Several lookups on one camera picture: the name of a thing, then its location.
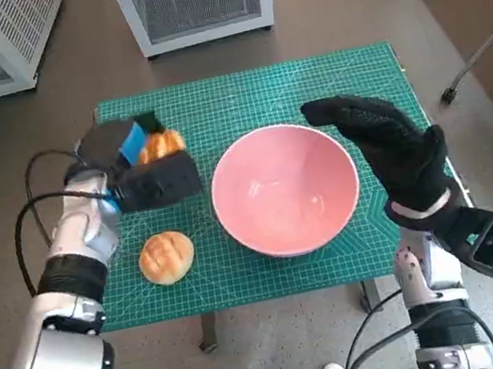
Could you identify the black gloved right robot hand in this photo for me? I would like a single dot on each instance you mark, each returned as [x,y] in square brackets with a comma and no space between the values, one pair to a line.
[398,153]

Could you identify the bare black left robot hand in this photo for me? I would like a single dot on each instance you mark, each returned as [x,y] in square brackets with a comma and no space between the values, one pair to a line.
[106,144]

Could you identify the long striped toy bread loaf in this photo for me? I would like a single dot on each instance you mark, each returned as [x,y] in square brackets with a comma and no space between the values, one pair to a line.
[163,144]

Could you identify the pink bowl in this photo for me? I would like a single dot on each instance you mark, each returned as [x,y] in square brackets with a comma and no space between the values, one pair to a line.
[285,187]

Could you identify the round toy bread bun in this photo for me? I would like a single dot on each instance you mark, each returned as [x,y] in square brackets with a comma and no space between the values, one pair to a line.
[166,258]

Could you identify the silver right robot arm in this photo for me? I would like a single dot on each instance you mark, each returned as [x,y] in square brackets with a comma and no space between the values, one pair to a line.
[414,269]

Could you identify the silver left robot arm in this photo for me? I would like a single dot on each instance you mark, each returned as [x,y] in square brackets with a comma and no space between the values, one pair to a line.
[30,366]

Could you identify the green cutting mat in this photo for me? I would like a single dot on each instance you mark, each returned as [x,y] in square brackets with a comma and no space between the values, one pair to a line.
[236,100]

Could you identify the black table leg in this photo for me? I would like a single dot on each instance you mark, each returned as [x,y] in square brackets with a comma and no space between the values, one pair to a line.
[211,334]
[370,296]

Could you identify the white cabinet with mesh door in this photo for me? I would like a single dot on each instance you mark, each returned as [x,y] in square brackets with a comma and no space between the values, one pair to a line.
[195,2]

